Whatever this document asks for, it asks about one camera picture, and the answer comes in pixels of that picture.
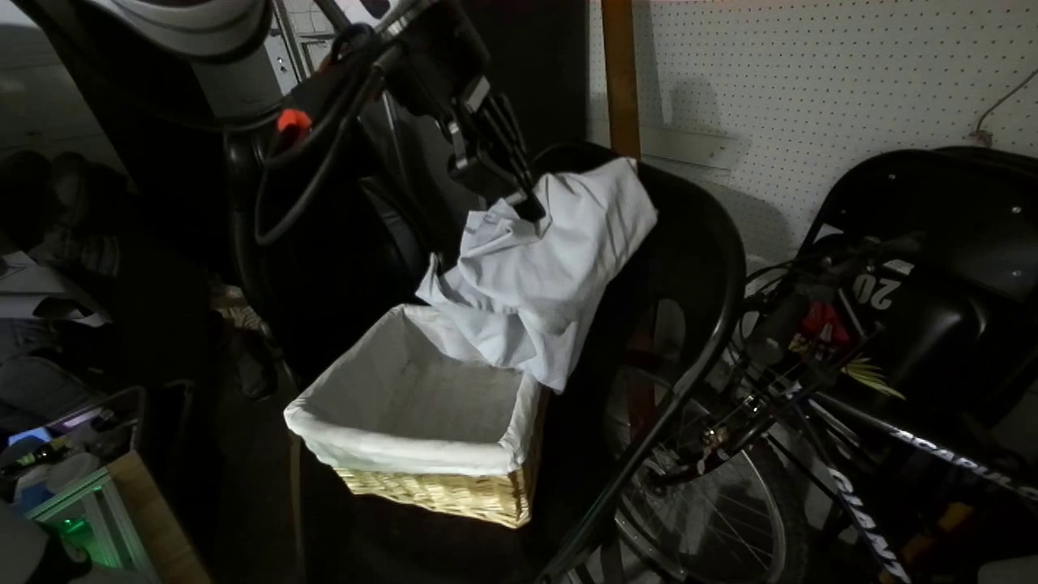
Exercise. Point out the black metal chair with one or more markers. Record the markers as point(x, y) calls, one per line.
point(652, 337)

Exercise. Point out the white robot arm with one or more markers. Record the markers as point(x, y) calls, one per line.
point(212, 30)

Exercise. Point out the white cloth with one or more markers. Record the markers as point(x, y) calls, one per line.
point(524, 294)

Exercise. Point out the brown wooden plank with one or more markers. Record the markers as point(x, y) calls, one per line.
point(619, 77)

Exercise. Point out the wicker basket with white liner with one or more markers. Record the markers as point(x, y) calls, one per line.
point(410, 414)

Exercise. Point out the black bicycle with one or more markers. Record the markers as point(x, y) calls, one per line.
point(713, 498)

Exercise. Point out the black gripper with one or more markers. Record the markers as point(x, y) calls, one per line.
point(438, 66)

